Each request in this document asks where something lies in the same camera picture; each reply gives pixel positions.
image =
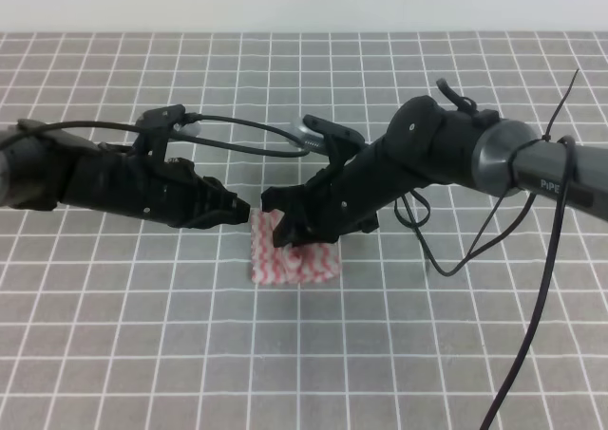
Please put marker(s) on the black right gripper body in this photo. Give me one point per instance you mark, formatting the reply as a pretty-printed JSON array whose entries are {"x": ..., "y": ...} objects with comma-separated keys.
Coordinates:
[{"x": 333, "y": 213}]

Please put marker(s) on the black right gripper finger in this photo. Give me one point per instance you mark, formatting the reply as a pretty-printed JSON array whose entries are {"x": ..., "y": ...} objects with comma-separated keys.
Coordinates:
[
  {"x": 289, "y": 200},
  {"x": 290, "y": 230}
]

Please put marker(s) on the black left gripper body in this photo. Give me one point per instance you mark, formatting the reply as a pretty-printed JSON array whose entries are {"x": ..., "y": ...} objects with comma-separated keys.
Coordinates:
[{"x": 137, "y": 187}]

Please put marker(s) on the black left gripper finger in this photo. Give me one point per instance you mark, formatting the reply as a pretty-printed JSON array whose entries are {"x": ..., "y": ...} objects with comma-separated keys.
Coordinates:
[{"x": 215, "y": 205}]

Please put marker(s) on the pink white wavy striped towel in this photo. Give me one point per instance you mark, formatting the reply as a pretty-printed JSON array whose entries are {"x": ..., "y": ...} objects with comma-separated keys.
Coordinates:
[{"x": 314, "y": 263}]

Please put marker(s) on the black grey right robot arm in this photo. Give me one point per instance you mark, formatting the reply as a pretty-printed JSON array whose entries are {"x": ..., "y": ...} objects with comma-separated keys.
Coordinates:
[{"x": 424, "y": 144}]

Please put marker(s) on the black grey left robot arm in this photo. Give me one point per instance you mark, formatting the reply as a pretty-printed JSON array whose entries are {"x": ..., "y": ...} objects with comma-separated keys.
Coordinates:
[{"x": 43, "y": 166}]

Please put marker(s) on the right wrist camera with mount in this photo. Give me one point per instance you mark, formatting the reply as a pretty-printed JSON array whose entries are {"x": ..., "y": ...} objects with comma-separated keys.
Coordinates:
[{"x": 336, "y": 142}]

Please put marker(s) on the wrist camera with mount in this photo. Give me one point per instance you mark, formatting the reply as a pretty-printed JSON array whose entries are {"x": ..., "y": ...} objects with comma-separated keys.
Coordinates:
[
  {"x": 158, "y": 124},
  {"x": 336, "y": 142}
]

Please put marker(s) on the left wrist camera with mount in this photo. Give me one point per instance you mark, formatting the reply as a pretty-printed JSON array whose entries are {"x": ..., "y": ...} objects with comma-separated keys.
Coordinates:
[{"x": 158, "y": 124}]

